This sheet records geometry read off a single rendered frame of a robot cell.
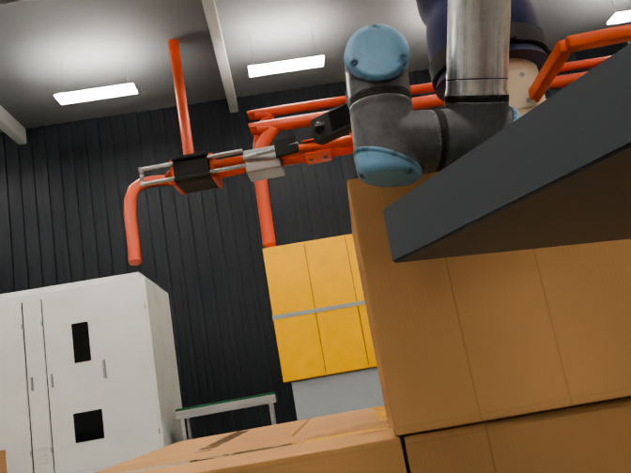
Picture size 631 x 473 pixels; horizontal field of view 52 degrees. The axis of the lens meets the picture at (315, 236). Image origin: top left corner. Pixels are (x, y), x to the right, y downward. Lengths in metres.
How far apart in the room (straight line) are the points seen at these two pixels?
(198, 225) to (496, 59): 11.28
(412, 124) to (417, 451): 0.47
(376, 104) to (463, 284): 0.31
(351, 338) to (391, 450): 7.40
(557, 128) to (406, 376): 0.71
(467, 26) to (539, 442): 0.60
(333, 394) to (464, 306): 7.42
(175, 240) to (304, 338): 4.45
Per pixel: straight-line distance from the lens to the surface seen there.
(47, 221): 12.79
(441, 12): 1.32
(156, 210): 12.31
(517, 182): 0.34
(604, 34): 1.12
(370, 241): 1.02
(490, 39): 0.94
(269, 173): 1.26
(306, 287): 8.44
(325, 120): 1.14
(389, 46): 0.94
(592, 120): 0.31
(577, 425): 1.05
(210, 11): 9.72
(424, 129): 0.91
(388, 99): 0.91
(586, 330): 1.05
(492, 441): 1.02
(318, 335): 8.37
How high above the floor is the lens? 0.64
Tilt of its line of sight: 13 degrees up
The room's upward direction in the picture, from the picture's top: 10 degrees counter-clockwise
